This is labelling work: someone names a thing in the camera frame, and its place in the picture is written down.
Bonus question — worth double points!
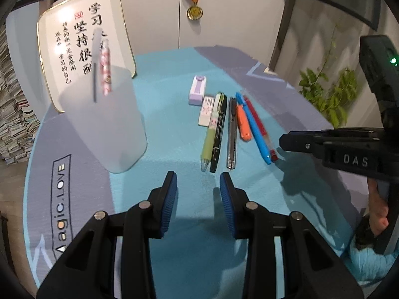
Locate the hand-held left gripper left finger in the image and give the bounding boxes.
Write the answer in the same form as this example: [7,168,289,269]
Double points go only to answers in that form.
[37,171,178,299]

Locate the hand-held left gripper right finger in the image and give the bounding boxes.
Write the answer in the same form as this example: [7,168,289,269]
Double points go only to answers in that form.
[220,172,365,299]

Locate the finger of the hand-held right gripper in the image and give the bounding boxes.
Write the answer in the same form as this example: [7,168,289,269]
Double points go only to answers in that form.
[320,128,386,141]
[279,132,325,160]

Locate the red pen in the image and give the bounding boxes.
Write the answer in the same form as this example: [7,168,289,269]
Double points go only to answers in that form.
[243,96,279,162]

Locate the blue pen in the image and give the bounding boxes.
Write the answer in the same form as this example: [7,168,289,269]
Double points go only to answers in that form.
[235,92,272,165]

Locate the orange marker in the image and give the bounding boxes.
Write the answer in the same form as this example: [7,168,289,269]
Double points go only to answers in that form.
[236,104,252,142]

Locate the green and pink pen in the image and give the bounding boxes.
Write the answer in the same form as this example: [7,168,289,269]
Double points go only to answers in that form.
[199,93,223,173]

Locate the black pen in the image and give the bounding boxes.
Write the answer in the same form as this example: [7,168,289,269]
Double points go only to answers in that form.
[209,92,228,174]

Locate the grey utility knife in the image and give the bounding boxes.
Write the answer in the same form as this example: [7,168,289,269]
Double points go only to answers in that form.
[226,97,238,170]

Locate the translucent white pen cup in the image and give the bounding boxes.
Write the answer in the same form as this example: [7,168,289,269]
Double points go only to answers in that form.
[59,65,148,174]

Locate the person's right hand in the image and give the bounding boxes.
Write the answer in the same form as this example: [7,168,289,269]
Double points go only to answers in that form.
[366,177,390,240]

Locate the green leafy plant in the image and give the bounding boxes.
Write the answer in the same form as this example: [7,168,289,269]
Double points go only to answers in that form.
[298,23,359,128]

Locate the white eraser with pink print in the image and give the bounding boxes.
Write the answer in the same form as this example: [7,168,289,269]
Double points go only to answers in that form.
[198,96,216,127]

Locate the purple sliding eraser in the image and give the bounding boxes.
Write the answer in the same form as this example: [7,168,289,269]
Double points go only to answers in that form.
[189,75,207,106]

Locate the pink patterned pen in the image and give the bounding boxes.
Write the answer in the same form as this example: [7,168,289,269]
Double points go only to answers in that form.
[99,39,113,96]

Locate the grey pen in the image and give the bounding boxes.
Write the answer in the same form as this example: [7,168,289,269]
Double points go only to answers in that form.
[92,28,105,103]

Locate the stack of papers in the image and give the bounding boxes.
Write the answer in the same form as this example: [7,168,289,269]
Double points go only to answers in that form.
[0,25,41,165]

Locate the white calligraphy plaque gold rim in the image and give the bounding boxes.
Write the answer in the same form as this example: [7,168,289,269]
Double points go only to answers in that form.
[37,0,138,113]

